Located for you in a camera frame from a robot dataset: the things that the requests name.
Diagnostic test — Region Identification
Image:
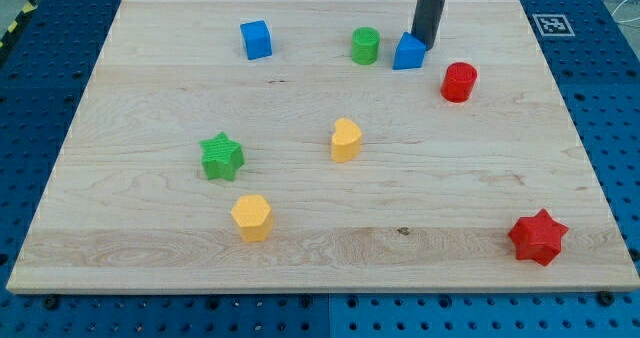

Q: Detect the blue triangle block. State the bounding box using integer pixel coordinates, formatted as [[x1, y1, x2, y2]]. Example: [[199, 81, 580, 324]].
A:
[[393, 32, 427, 70]]

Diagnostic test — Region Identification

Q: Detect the yellow crescent block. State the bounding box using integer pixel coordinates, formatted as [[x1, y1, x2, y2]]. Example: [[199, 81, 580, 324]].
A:
[[331, 118, 362, 163]]

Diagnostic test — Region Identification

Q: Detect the light wooden board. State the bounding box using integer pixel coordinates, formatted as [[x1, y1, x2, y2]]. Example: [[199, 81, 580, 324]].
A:
[[7, 0, 639, 294]]

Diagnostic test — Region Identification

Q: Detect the yellow hexagon block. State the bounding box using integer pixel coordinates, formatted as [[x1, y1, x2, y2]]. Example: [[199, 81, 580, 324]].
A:
[[231, 195, 274, 243]]

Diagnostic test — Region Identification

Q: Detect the green star block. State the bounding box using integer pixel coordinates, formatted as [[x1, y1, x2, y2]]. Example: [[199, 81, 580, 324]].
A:
[[199, 132, 244, 181]]

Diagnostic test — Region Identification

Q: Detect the green cylinder block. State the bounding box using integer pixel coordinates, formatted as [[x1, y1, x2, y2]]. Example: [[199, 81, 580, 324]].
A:
[[351, 27, 380, 65]]

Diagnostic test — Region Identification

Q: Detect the blue cube block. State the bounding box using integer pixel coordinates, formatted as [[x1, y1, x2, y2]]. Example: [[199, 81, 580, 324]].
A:
[[240, 20, 272, 60]]

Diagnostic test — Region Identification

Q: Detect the red cylinder block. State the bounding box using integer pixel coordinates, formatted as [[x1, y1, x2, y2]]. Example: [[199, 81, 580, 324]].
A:
[[440, 62, 478, 103]]

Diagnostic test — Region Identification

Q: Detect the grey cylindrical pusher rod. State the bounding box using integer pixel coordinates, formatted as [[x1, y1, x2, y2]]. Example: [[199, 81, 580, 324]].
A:
[[411, 0, 446, 50]]

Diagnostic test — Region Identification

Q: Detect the red star block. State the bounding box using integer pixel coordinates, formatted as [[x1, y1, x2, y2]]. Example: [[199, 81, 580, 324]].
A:
[[508, 209, 569, 266]]

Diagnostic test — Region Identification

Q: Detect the white fiducial marker tag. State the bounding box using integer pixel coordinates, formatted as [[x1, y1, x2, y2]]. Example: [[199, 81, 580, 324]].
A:
[[532, 13, 575, 38]]

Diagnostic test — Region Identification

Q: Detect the yellow black hazard tape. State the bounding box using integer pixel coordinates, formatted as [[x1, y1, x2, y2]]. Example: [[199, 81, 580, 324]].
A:
[[1, 0, 38, 51]]

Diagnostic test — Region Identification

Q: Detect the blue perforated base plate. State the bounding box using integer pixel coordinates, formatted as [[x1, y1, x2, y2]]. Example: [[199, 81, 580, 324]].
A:
[[1, 0, 639, 337]]

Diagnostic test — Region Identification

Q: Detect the white cable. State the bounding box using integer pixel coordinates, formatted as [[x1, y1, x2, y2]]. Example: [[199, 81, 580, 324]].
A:
[[610, 0, 640, 29]]

